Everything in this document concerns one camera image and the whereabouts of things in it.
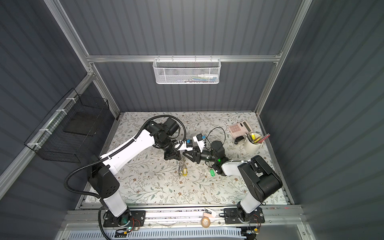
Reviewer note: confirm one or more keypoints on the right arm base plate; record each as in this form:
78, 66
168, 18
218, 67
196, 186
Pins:
235, 216

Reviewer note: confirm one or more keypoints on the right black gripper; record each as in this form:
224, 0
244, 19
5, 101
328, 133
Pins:
196, 154

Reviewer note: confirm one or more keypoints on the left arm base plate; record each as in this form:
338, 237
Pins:
127, 219

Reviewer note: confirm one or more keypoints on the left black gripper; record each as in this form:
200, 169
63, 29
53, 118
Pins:
175, 154

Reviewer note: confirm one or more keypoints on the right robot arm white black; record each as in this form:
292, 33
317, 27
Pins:
261, 180

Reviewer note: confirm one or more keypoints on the white cable duct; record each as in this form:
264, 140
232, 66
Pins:
223, 233

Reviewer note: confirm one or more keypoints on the pink calculator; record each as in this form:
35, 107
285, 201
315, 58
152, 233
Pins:
240, 129

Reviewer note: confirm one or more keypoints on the floral table mat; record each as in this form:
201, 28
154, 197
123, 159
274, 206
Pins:
150, 179

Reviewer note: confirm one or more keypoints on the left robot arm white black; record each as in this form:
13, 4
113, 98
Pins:
155, 132

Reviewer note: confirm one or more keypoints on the keyring bunch with grey strap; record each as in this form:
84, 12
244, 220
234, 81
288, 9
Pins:
183, 170

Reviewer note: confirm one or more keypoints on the key with green tag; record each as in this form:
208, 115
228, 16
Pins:
212, 171

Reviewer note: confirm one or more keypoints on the white wire mesh basket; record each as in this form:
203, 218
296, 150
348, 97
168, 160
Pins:
187, 73

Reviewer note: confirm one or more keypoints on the black wire basket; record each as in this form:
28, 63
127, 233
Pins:
75, 133

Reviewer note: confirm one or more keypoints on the pink pen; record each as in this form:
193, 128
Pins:
263, 138

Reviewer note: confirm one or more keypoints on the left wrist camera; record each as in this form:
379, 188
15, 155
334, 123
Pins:
187, 145

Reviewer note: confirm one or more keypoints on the white pen cup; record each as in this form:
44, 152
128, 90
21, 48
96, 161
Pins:
252, 148

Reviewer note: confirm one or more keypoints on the tape roll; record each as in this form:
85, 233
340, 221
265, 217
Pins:
205, 222

